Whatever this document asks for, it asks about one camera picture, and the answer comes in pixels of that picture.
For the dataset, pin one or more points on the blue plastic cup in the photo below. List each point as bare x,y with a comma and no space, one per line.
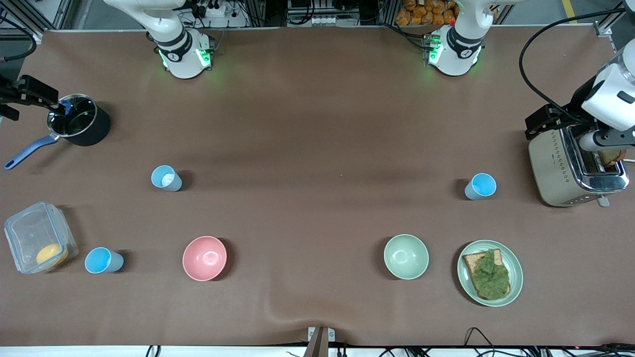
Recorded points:
171,184
475,191
103,260

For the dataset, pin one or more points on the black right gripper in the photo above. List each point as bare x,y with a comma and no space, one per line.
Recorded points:
11,92

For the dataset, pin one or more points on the pale green plate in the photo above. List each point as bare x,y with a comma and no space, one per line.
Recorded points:
517,270

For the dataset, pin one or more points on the clear plastic food container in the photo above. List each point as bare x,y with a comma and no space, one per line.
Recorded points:
30,233

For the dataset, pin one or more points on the white power strip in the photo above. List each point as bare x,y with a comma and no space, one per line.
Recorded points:
214,10

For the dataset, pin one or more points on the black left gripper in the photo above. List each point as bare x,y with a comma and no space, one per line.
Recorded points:
578,101

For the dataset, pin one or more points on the orange round food piece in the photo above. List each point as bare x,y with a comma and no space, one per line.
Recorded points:
51,254

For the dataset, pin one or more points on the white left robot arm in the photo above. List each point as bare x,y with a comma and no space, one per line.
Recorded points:
459,49

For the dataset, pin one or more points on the glass lid blue knob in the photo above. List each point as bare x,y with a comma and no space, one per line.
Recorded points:
79,119

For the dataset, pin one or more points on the dark bread slice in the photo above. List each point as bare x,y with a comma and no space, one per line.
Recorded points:
611,157

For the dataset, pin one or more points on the green lettuce leaf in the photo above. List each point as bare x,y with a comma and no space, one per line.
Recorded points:
491,277

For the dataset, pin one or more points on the brown table mat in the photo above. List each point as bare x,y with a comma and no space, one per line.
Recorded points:
317,223

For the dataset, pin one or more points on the metal table edge bracket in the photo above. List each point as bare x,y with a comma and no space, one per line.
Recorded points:
320,339

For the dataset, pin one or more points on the pale green bowl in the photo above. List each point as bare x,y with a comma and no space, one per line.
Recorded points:
406,257

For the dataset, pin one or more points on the toast slice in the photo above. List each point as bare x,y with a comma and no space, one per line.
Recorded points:
471,261

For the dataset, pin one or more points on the pink bowl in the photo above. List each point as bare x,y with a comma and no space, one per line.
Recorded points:
204,258

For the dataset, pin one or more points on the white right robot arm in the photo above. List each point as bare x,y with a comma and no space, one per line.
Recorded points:
183,54

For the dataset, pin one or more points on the bag of orange buns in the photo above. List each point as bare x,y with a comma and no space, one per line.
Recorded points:
426,12

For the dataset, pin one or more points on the beige chrome toaster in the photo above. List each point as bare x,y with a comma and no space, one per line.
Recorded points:
555,168

